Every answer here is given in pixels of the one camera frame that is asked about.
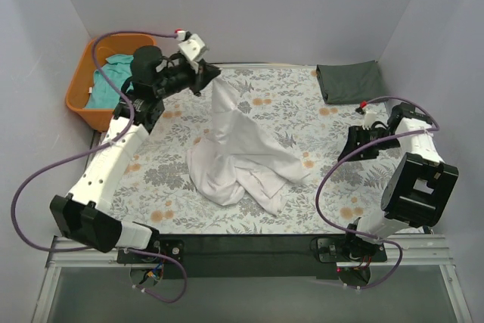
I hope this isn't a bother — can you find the white t shirt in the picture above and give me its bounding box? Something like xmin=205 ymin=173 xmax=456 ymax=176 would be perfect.
xmin=186 ymin=78 xmax=309 ymax=216

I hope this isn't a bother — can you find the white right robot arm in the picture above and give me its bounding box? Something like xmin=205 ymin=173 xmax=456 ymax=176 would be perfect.
xmin=339 ymin=102 xmax=458 ymax=261

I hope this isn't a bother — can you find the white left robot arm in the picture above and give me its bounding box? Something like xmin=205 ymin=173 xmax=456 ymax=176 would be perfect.
xmin=50 ymin=42 xmax=221 ymax=262

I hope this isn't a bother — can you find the floral patterned table mat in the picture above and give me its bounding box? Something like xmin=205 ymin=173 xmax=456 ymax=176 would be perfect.
xmin=74 ymin=66 xmax=415 ymax=236

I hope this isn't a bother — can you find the folded dark green t shirt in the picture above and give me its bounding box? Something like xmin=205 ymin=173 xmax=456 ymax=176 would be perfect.
xmin=315 ymin=61 xmax=387 ymax=105

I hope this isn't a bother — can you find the teal t shirt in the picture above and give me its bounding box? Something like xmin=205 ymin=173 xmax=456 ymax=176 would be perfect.
xmin=83 ymin=53 xmax=137 ymax=110

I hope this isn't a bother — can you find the orange plastic basket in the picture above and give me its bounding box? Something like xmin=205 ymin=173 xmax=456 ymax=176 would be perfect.
xmin=65 ymin=33 xmax=157 ymax=132

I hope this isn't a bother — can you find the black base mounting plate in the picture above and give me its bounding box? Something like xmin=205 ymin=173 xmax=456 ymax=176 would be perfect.
xmin=116 ymin=234 xmax=387 ymax=281

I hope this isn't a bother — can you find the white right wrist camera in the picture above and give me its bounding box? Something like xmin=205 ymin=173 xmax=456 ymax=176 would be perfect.
xmin=355 ymin=101 xmax=377 ymax=130

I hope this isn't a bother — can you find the aluminium frame rail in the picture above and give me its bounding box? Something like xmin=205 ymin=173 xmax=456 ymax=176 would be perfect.
xmin=33 ymin=234 xmax=473 ymax=322

